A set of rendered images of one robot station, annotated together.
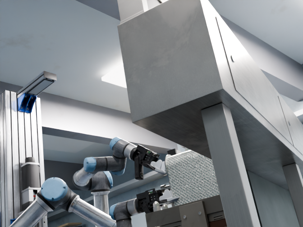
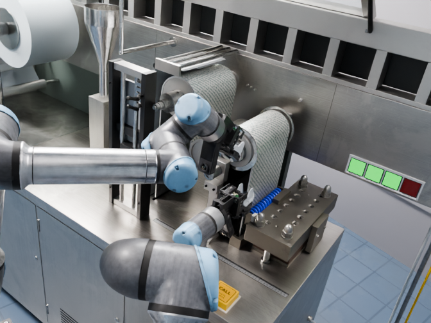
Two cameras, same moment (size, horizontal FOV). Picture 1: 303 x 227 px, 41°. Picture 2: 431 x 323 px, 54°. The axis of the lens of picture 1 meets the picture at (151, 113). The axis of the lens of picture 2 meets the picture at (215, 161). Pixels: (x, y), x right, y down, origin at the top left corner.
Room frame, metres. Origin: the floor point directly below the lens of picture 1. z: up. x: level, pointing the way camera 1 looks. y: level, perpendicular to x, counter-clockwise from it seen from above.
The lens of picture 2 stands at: (1.85, 1.13, 1.85)
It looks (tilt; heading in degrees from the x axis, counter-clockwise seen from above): 29 degrees down; 275
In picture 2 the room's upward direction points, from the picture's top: 8 degrees clockwise
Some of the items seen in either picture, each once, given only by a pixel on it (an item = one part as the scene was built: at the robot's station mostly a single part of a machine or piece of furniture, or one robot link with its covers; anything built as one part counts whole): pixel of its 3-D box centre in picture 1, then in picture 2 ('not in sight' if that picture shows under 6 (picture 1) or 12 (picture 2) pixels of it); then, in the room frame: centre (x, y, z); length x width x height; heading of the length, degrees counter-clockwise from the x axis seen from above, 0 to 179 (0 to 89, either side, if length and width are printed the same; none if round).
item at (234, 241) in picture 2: not in sight; (255, 223); (1.79, -0.14, 0.92); 0.28 x 0.04 x 0.04; 64
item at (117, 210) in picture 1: (121, 211); (194, 234); (1.97, 0.22, 1.11); 0.11 x 0.08 x 0.09; 64
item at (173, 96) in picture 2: not in sight; (172, 100); (2.13, -0.14, 1.34); 0.06 x 0.06 x 0.06; 64
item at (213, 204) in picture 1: (198, 211); (294, 215); (1.67, -0.12, 1.00); 0.40 x 0.16 x 0.06; 64
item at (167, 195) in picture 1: (167, 195); (249, 195); (1.83, -0.01, 1.12); 0.09 x 0.03 x 0.06; 63
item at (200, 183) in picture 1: (195, 189); (265, 178); (1.79, -0.13, 1.11); 0.23 x 0.01 x 0.18; 64
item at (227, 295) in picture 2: not in sight; (222, 295); (1.86, 0.23, 0.91); 0.07 x 0.07 x 0.02; 64
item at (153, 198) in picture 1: (149, 201); (226, 206); (1.90, 0.08, 1.12); 0.12 x 0.08 x 0.09; 64
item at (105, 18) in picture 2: not in sight; (103, 15); (2.50, -0.46, 1.50); 0.14 x 0.14 x 0.06
